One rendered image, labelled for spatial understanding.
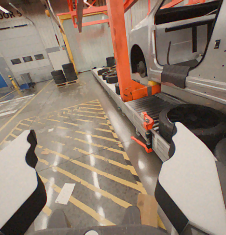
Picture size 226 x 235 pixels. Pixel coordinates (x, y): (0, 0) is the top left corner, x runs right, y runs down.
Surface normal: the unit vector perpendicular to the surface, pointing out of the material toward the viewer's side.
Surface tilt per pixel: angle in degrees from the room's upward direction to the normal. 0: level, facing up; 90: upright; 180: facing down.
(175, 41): 87
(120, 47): 90
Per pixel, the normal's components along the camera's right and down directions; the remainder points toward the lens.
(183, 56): 0.07, -0.18
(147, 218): -0.18, -0.85
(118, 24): 0.25, 0.44
